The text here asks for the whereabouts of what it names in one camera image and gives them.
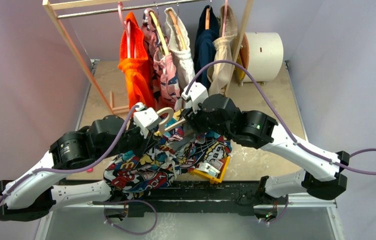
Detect orange wooden hanger navy shorts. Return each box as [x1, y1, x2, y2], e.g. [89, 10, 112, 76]
[204, 5, 211, 30]

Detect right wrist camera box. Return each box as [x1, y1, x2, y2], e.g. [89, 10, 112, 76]
[181, 82, 208, 114]

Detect navy blue shorts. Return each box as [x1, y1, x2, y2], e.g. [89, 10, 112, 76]
[193, 5, 219, 74]

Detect colourful comic print shorts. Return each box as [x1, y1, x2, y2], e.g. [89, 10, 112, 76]
[104, 125, 232, 200]

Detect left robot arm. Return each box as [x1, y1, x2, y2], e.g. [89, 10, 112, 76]
[0, 112, 161, 222]

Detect pink patterned shorts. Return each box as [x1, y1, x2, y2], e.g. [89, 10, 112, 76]
[141, 8, 182, 111]

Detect yellow plastic bin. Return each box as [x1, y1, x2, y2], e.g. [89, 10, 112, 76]
[190, 157, 231, 184]

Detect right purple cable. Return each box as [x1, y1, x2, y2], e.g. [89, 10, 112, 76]
[184, 59, 376, 176]

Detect metal hanging rail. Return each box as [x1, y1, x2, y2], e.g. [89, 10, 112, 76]
[57, 0, 205, 20]

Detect pink hanger under orange shorts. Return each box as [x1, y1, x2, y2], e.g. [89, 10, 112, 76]
[118, 2, 136, 58]

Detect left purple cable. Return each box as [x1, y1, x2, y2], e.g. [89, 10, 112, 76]
[0, 104, 140, 222]

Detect pink hanger under beige shorts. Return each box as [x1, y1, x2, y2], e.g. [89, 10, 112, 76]
[221, 0, 228, 37]

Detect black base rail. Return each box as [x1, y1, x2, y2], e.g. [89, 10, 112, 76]
[52, 179, 336, 220]

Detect white items in bin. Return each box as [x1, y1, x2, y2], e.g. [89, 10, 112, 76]
[196, 160, 224, 178]

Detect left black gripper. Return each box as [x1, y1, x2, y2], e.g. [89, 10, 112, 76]
[97, 116, 161, 160]

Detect white shorts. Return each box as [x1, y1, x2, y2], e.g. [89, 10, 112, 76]
[164, 7, 195, 90]

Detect loose purple cable loop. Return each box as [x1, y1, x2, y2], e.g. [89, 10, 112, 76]
[103, 198, 158, 236]

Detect beige shorts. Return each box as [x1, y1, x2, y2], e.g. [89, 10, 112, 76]
[208, 5, 238, 96]

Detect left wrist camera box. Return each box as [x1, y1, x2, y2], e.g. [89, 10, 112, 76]
[133, 102, 161, 139]

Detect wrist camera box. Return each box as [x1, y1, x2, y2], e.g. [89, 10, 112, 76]
[181, 82, 208, 114]
[133, 102, 161, 139]

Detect wooden clothes rack frame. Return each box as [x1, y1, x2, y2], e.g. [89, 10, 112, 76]
[43, 0, 255, 115]

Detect white cylindrical drum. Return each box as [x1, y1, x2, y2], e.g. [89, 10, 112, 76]
[237, 32, 284, 83]

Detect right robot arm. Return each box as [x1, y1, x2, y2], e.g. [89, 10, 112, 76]
[182, 94, 349, 204]

